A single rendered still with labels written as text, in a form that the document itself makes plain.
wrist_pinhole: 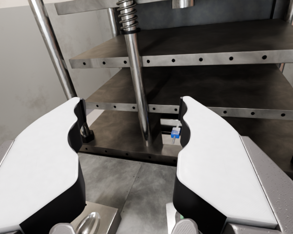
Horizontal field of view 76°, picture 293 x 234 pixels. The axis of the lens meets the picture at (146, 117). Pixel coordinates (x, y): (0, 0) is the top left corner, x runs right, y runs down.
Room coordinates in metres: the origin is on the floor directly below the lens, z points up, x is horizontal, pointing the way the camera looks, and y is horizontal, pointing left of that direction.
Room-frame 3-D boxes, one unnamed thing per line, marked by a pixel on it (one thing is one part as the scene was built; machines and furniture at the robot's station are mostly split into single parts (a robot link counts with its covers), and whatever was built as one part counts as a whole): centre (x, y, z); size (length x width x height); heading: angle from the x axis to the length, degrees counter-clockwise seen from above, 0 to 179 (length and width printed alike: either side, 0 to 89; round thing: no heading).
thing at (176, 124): (1.01, -0.29, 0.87); 0.50 x 0.27 x 0.17; 158
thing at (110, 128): (1.11, -0.27, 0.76); 1.30 x 0.84 x 0.06; 68
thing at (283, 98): (1.15, -0.29, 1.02); 1.10 x 0.74 x 0.05; 68
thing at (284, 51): (1.15, -0.29, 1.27); 1.10 x 0.74 x 0.05; 68
